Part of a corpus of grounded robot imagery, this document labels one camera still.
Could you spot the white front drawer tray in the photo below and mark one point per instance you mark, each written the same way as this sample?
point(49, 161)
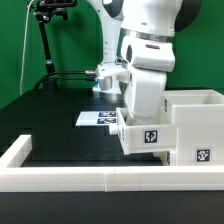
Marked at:
point(167, 158)

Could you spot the white U-shaped table frame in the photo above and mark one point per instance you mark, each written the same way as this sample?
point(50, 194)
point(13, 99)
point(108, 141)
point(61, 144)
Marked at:
point(16, 178)

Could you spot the white marker tag plate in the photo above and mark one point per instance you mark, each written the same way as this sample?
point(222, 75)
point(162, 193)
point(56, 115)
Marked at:
point(96, 118)

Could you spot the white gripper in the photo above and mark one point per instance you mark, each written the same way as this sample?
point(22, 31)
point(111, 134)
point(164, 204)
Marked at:
point(144, 92)

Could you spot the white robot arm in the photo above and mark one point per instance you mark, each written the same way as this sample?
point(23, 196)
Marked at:
point(137, 55)

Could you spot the white drawer tray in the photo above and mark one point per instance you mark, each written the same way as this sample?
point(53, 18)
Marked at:
point(167, 158)
point(145, 135)

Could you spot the white drawer cabinet box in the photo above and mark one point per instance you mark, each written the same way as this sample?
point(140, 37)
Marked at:
point(199, 117)

